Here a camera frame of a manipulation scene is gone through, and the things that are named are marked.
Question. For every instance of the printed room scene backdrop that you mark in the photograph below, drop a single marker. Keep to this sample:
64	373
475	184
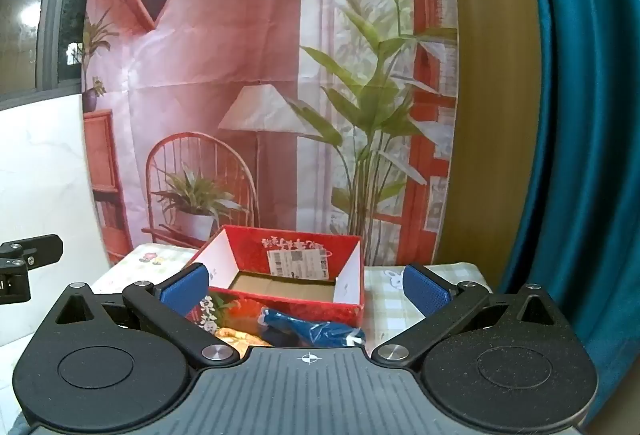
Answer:
225	40

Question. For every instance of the orange soft item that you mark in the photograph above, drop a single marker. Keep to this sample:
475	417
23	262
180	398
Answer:
237	340

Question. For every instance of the blue plastic packet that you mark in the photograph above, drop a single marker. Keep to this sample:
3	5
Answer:
310	327

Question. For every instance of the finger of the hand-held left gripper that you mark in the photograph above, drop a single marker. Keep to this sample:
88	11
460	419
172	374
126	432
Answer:
40	251

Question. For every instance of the checkered tablecloth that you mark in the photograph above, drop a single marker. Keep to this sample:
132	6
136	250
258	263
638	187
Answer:
395	310

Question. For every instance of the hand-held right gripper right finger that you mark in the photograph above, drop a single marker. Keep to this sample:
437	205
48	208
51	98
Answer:
427	289

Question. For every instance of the red cardboard box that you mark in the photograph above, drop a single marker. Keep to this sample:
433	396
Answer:
295	240

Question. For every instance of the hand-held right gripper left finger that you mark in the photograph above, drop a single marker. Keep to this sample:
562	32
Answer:
182	287

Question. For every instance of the teal curtain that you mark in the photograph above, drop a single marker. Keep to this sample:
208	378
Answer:
590	115

